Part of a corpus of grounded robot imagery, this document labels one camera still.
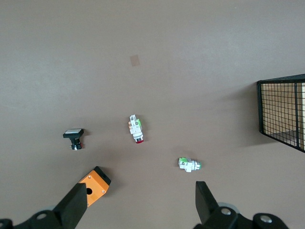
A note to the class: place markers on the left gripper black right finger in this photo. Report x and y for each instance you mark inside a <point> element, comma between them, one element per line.
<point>207,207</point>

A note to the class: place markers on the black square white-top push button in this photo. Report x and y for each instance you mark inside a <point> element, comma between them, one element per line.
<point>75,143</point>

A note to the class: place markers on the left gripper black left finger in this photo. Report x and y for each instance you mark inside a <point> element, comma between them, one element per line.
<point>69,210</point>

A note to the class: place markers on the green push button switch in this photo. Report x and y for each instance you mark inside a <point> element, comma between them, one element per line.
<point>189,165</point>

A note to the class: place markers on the red push button switch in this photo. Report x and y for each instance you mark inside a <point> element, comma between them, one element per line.
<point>135,128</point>

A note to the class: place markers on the orange push button enclosure box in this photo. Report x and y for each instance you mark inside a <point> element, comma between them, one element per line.
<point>98,182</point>

